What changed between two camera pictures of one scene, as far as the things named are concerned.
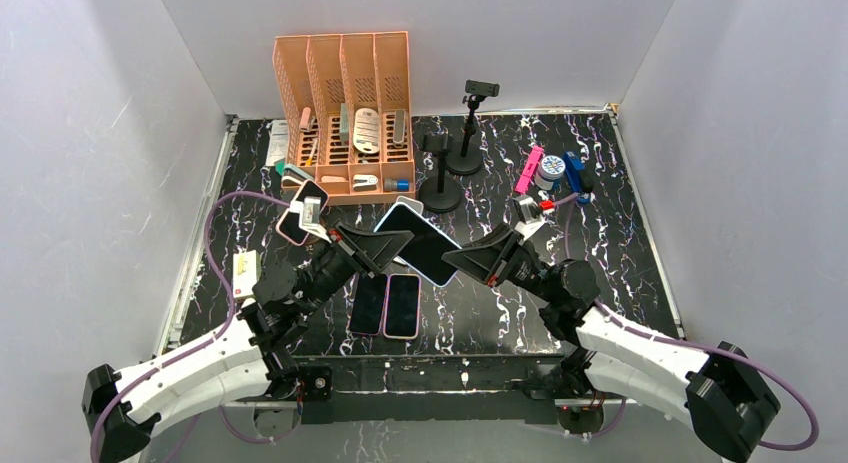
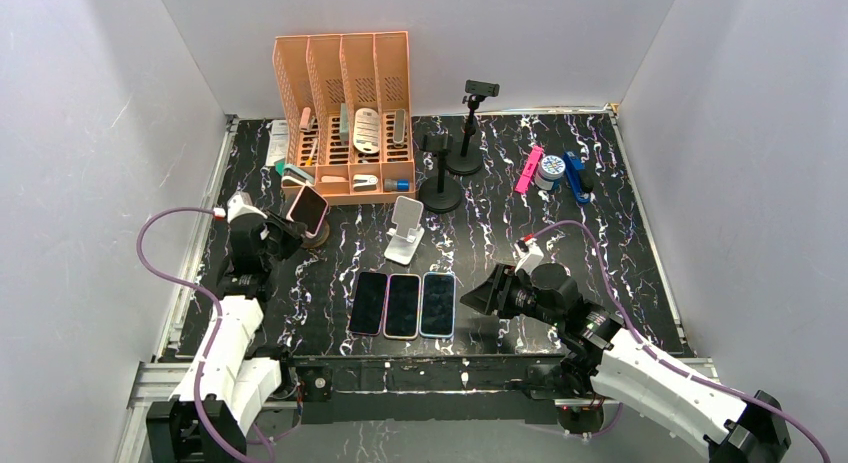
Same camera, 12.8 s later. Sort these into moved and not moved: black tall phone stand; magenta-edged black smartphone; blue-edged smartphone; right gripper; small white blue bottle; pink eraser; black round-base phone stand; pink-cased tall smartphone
Moved: right gripper; blue-edged smartphone
Not moved: pink-cased tall smartphone; magenta-edged black smartphone; small white blue bottle; black round-base phone stand; black tall phone stand; pink eraser
